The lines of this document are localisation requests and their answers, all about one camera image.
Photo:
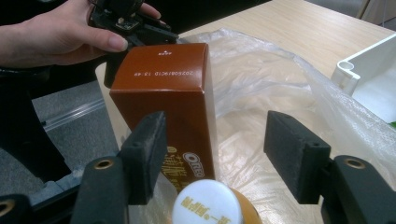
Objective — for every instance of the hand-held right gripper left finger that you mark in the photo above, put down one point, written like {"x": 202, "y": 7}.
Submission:
{"x": 143, "y": 161}

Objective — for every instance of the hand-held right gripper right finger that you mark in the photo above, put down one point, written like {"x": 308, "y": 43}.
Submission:
{"x": 295, "y": 155}

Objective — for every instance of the brown cardboard box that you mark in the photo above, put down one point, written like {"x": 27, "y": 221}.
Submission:
{"x": 168, "y": 81}

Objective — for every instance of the clear plastic bag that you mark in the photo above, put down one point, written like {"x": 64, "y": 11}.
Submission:
{"x": 264, "y": 77}

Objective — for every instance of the green snack packet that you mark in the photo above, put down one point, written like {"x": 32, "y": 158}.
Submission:
{"x": 393, "y": 124}

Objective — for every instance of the white plastic bin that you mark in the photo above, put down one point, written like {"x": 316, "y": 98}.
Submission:
{"x": 373, "y": 77}

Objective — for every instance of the aluminium floor rail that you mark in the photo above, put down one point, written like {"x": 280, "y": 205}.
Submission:
{"x": 74, "y": 113}

